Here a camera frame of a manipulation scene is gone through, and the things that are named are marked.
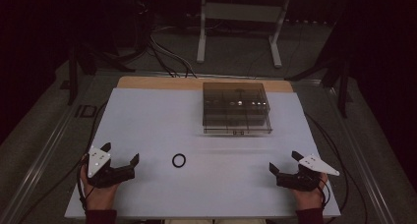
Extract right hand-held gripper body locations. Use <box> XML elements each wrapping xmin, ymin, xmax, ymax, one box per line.
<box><xmin>275</xmin><ymin>153</ymin><xmax>341</xmax><ymax>193</ymax></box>

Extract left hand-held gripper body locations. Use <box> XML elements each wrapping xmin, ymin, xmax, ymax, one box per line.
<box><xmin>87</xmin><ymin>144</ymin><xmax>137</xmax><ymax>190</ymax></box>

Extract black rubber ring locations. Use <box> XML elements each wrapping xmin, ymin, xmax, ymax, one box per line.
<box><xmin>171</xmin><ymin>152</ymin><xmax>187</xmax><ymax>169</ymax></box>

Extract smoky transparent drawer box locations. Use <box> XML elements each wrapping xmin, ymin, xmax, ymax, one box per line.
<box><xmin>202</xmin><ymin>82</ymin><xmax>273</xmax><ymax>136</ymax></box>

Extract person's right hand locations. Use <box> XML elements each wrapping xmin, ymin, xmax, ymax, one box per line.
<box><xmin>289</xmin><ymin>172</ymin><xmax>329</xmax><ymax>211</ymax></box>

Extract person's left hand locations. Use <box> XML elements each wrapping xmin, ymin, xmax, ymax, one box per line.
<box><xmin>80</xmin><ymin>154</ymin><xmax>121</xmax><ymax>212</ymax></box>

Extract white table cover sheet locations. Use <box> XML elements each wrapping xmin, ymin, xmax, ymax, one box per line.
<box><xmin>64</xmin><ymin>87</ymin><xmax>342</xmax><ymax>220</ymax></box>

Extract black tripod stand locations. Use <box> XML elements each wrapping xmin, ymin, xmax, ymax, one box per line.
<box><xmin>284</xmin><ymin>51</ymin><xmax>354</xmax><ymax>119</ymax></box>
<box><xmin>66</xmin><ymin>40</ymin><xmax>136</xmax><ymax>107</ymax></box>

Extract dark equipment with red light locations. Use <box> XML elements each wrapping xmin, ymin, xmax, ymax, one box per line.
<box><xmin>131</xmin><ymin>0</ymin><xmax>155</xmax><ymax>53</ymax></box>

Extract white metal stand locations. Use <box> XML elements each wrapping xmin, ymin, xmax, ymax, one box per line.
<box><xmin>196</xmin><ymin>0</ymin><xmax>293</xmax><ymax>69</ymax></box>

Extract left hand-held gripper black cable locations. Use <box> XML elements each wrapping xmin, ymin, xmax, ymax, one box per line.
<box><xmin>17</xmin><ymin>100</ymin><xmax>110</xmax><ymax>224</ymax></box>

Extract hand-held gripper black cable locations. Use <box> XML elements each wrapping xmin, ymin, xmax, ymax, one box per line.
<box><xmin>17</xmin><ymin>100</ymin><xmax>110</xmax><ymax>224</ymax></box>
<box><xmin>304</xmin><ymin>113</ymin><xmax>369</xmax><ymax>224</ymax></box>

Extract right hand-held gripper black cable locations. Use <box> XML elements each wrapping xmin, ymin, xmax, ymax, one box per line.
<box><xmin>304</xmin><ymin>113</ymin><xmax>369</xmax><ymax>224</ymax></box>

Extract grey floor cables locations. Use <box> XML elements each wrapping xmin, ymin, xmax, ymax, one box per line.
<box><xmin>148</xmin><ymin>31</ymin><xmax>199</xmax><ymax>79</ymax></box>

